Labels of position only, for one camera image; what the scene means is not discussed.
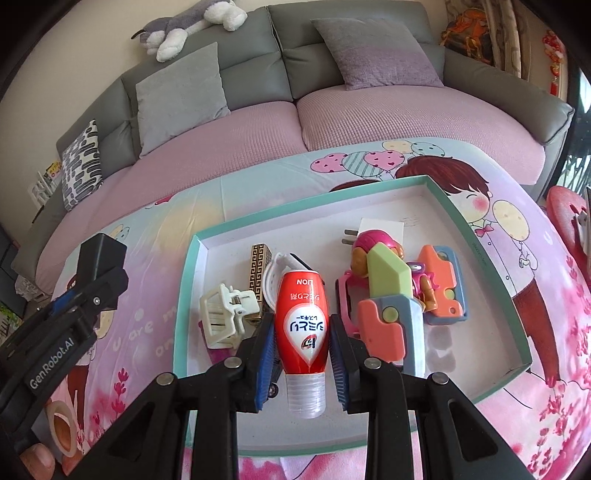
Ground beige patterned curtain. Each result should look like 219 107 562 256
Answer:
489 0 562 84

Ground white magazine rack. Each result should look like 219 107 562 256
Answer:
30 173 55 205

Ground purple grey pillow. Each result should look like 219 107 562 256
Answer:
310 18 445 91

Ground orange black bag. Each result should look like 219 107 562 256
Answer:
441 7 495 64

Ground white charger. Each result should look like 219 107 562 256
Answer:
342 217 405 250

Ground brown pink toy dog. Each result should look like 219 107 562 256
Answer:
351 231 437 315

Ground red squeeze bottle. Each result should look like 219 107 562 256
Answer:
274 270 334 419

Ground teal cardboard box lid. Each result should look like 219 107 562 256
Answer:
172 174 533 457

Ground grey sofa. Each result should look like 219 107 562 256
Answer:
9 4 576 287

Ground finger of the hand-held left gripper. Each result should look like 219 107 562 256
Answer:
27 282 82 325
69 267 129 325

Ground white hair clip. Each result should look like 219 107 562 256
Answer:
198 284 264 352

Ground gold patterned lighter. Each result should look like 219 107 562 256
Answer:
249 242 276 324

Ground red hanging ornament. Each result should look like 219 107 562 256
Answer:
545 30 568 100

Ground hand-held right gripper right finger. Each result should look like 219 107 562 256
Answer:
329 314 509 480

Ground orange blue fidget toy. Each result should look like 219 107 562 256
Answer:
418 244 470 326

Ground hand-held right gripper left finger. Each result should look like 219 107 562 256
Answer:
90 314 278 480

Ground white lace cloth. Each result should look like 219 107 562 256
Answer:
14 274 38 302

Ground printed cartoon blanket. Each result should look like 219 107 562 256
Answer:
46 138 591 480

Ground grey white plush dog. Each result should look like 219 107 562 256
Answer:
131 0 248 64

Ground pink toy watch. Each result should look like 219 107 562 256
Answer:
335 270 370 338

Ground black white patterned pillow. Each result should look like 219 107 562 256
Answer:
61 120 105 212

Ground person's left hand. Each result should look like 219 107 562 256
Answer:
18 442 64 479

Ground white smartwatch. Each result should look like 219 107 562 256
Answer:
263 251 315 297

